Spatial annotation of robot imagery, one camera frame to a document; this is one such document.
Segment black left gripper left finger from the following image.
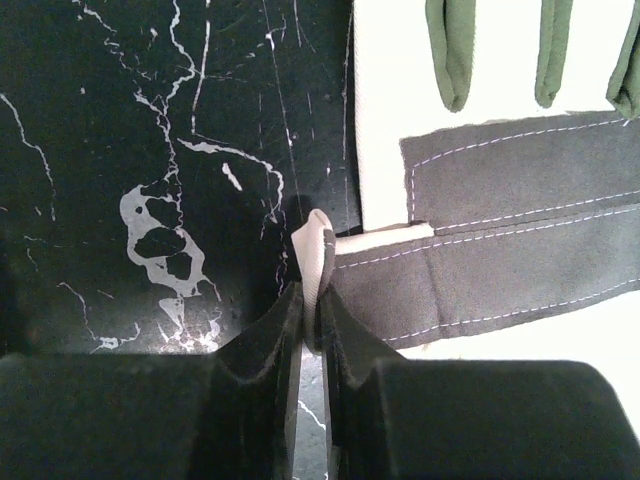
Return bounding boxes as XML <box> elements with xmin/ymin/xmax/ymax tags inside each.
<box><xmin>1</xmin><ymin>283</ymin><xmax>303</xmax><ymax>479</ymax></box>

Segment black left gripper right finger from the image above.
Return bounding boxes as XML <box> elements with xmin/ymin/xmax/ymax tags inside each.
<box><xmin>318</xmin><ymin>290</ymin><xmax>639</xmax><ymax>479</ymax></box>

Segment white glove green trim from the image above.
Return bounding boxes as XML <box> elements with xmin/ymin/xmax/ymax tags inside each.
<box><xmin>292</xmin><ymin>1</ymin><xmax>639</xmax><ymax>362</ymax></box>

